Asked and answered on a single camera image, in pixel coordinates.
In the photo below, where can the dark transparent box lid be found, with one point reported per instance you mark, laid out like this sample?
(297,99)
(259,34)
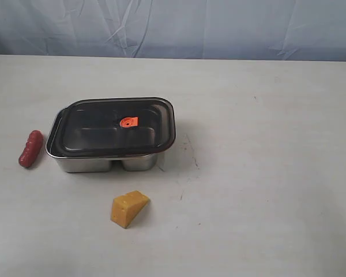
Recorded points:
(114,128)

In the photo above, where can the yellow toy cheese wedge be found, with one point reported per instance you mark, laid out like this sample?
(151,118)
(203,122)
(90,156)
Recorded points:
(127,206)

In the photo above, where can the red toy sausage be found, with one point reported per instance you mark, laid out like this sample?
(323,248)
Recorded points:
(32,149)

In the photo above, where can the stainless steel lunch box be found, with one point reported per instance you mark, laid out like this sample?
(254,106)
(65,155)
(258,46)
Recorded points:
(98,164)

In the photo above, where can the blue-grey backdrop cloth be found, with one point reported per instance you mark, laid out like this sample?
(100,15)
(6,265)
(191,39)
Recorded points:
(270,30)

